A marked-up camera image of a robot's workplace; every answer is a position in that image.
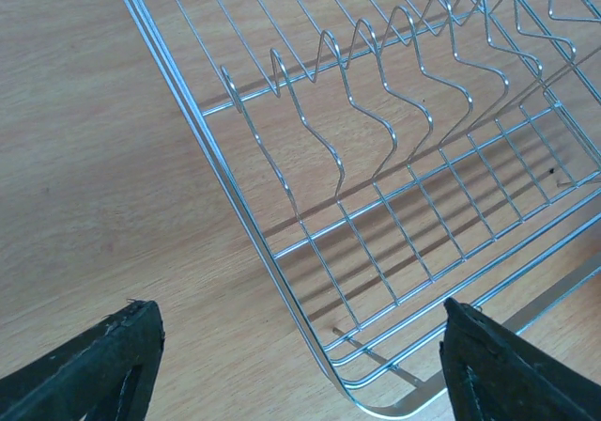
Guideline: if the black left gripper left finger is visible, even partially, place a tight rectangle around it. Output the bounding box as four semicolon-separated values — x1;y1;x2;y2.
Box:
1;300;165;420

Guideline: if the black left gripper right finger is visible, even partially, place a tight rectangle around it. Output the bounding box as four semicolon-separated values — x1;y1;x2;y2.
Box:
439;298;600;420

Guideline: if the chrome wire dish rack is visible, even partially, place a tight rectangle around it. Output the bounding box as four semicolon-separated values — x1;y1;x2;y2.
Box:
123;0;600;420

